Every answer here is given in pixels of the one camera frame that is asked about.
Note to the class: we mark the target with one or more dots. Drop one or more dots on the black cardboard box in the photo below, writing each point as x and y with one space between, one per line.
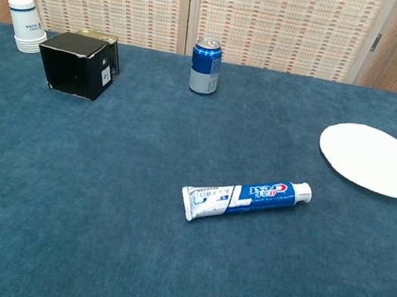
91 60

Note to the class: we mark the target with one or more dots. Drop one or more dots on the blue white toothpaste tube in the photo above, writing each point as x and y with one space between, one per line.
247 201

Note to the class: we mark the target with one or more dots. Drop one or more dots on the blue and silver drink can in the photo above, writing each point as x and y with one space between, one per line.
205 67

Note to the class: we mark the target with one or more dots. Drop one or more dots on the blue carpet table cover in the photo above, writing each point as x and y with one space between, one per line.
180 249

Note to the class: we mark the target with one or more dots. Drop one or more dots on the white paper plate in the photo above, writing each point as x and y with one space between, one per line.
373 158

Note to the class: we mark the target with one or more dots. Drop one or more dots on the dark metal screen hinge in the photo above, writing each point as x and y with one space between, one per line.
375 43

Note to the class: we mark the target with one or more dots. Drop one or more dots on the white plastic bottle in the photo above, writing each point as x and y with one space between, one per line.
26 25

